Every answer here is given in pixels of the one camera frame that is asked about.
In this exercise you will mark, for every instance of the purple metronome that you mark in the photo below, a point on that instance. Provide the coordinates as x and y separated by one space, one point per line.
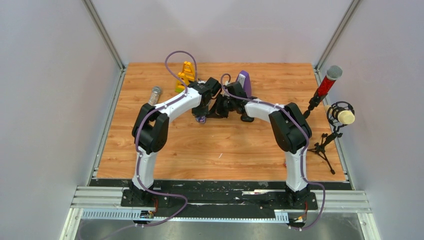
244 79

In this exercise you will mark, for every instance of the purple-grey earbud charging case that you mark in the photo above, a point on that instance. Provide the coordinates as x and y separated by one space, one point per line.
201 119

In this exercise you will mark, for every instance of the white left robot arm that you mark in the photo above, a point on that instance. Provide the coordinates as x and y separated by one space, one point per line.
151 128

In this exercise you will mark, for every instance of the red microphone on stand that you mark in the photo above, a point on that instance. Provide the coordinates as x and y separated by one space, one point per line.
333 73

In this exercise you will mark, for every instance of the silver glitter microphone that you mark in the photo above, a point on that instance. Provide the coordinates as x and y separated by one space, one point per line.
155 95

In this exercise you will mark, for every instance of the black earbud charging case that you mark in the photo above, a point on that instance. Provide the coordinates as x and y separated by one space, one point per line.
247 119

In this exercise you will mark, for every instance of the yellow toy block tower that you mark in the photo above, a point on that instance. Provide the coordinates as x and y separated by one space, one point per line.
183 80

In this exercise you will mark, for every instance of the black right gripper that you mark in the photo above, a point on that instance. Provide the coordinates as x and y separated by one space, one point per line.
219 113

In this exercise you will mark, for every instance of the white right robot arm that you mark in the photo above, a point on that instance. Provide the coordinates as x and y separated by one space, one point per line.
290 129

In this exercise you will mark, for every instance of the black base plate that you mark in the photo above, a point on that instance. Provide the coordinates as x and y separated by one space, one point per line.
220 199

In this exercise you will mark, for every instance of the beige microphone in shock mount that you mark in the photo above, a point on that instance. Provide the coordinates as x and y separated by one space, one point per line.
339 115

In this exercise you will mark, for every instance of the yellow toy block on car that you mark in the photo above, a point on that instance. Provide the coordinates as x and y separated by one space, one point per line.
188 72

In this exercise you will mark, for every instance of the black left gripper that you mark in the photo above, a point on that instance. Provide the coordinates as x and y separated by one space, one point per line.
196 112

